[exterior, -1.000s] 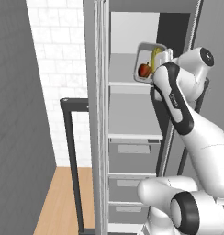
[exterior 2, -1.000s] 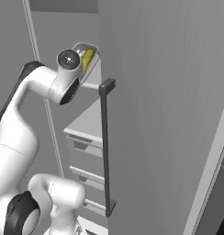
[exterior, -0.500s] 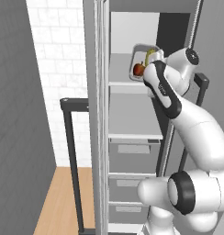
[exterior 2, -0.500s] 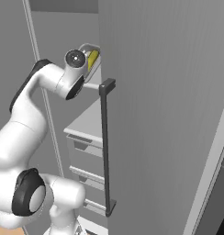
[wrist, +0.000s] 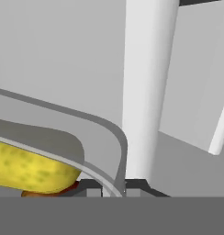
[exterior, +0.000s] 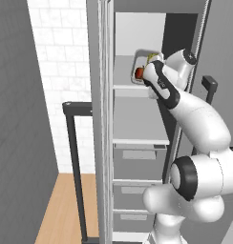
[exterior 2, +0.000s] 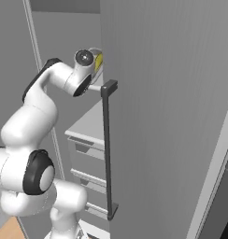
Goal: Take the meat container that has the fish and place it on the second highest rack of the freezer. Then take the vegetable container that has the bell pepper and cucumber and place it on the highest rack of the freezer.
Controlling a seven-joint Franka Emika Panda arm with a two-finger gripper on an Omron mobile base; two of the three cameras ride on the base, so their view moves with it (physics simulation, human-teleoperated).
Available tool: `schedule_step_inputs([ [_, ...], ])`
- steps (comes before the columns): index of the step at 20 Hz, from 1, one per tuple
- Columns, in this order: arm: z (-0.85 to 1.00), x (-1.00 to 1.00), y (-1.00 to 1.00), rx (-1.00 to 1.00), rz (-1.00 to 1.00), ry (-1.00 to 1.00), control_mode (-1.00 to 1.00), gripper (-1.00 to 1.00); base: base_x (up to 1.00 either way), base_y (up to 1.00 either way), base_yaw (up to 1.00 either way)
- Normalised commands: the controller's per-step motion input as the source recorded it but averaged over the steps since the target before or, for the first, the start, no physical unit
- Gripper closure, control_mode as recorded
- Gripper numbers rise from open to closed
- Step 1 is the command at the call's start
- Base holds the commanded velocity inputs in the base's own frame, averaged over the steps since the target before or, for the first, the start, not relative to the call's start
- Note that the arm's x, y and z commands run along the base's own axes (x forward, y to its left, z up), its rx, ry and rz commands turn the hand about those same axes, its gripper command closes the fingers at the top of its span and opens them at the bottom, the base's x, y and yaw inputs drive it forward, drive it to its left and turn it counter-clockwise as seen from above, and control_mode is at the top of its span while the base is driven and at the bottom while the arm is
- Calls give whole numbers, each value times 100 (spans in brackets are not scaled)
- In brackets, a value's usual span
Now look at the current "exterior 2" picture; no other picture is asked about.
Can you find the grey fridge door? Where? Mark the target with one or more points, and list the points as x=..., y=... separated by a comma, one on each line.
x=168, y=93

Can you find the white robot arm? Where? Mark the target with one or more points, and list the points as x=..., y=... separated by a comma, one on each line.
x=28, y=124

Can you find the clear container with yellow pepper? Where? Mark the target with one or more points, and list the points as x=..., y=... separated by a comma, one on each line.
x=98, y=62

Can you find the pale grey cupboard panel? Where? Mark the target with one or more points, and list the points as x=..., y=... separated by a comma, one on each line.
x=212, y=161

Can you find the dark oven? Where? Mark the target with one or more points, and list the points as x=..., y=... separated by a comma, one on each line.
x=223, y=205

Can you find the grey fridge body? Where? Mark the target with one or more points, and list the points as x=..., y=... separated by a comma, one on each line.
x=69, y=28

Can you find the large grey fridge drawer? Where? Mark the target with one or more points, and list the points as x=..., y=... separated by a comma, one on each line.
x=88, y=155

